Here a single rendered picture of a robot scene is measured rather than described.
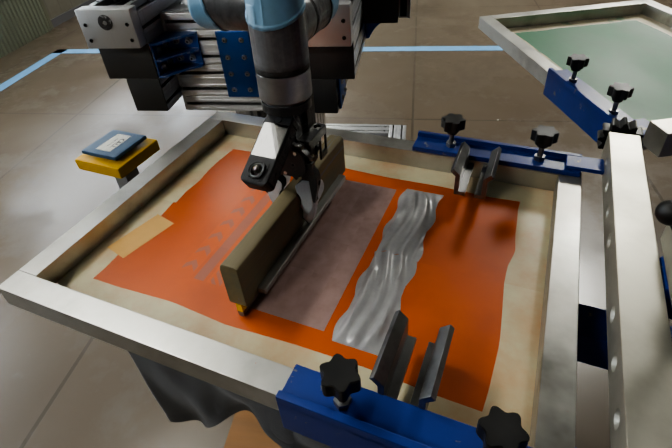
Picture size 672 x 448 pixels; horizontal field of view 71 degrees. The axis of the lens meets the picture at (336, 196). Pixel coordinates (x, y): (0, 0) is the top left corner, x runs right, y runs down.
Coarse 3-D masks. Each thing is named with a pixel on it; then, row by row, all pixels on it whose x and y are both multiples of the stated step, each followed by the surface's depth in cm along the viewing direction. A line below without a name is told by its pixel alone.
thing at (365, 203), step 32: (224, 160) 101; (192, 192) 92; (224, 192) 92; (352, 192) 89; (384, 192) 88; (448, 192) 87; (320, 224) 82; (352, 224) 82; (384, 224) 81; (448, 224) 80; (480, 224) 80; (512, 224) 79; (448, 256) 74; (480, 256) 74; (512, 256) 73
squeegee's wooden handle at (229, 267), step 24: (336, 144) 84; (336, 168) 86; (288, 192) 74; (264, 216) 69; (288, 216) 72; (264, 240) 66; (288, 240) 73; (240, 264) 62; (264, 264) 68; (240, 288) 63
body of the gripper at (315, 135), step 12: (312, 96) 71; (264, 108) 66; (276, 108) 64; (288, 108) 64; (300, 108) 65; (312, 108) 71; (300, 120) 69; (312, 120) 72; (300, 132) 70; (312, 132) 71; (324, 132) 73; (300, 144) 68; (312, 144) 70; (288, 156) 69; (300, 156) 68; (312, 156) 73; (324, 156) 75; (288, 168) 70; (300, 168) 69
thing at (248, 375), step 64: (256, 128) 105; (128, 192) 87; (576, 192) 79; (64, 256) 75; (576, 256) 68; (64, 320) 67; (128, 320) 63; (576, 320) 59; (256, 384) 55; (576, 384) 53
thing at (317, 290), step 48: (192, 240) 81; (144, 288) 73; (192, 288) 72; (288, 288) 71; (336, 288) 70; (432, 288) 69; (480, 288) 69; (288, 336) 64; (432, 336) 63; (480, 336) 62; (480, 384) 57
